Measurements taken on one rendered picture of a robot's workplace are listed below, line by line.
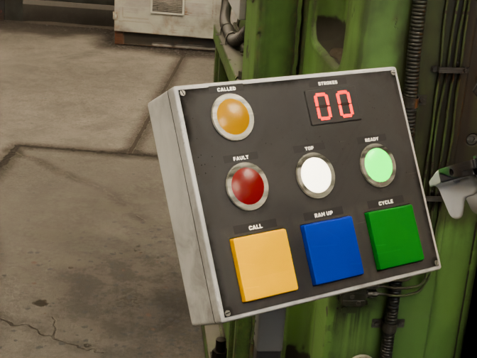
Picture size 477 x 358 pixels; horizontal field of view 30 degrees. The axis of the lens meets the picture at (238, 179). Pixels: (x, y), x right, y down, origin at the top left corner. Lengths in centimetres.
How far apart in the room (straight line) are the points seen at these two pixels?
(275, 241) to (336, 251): 9
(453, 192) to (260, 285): 25
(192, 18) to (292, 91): 558
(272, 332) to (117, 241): 227
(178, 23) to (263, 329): 554
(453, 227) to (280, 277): 54
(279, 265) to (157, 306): 199
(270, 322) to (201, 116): 35
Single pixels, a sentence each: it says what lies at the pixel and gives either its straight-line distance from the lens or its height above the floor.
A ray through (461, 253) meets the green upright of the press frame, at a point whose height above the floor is 84.
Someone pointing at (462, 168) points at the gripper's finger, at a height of 115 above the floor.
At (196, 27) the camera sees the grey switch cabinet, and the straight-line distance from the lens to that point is 669.
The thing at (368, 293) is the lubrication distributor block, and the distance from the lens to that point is 151.
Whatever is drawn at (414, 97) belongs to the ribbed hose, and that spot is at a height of 112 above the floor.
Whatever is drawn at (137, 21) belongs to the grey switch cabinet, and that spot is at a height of 19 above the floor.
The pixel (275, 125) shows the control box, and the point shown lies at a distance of 110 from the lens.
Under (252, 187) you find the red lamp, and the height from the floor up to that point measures 109.
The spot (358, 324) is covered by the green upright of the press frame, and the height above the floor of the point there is 71.
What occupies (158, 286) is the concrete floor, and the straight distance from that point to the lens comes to 316.
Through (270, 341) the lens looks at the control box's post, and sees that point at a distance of 128.
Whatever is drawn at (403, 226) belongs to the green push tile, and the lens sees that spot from 117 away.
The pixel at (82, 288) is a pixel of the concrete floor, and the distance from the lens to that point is 315.
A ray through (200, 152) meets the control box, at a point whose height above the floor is 113.
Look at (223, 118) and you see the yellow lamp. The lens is 106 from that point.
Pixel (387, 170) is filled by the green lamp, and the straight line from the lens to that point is 118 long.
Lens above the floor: 147
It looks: 21 degrees down
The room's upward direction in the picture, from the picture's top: 4 degrees clockwise
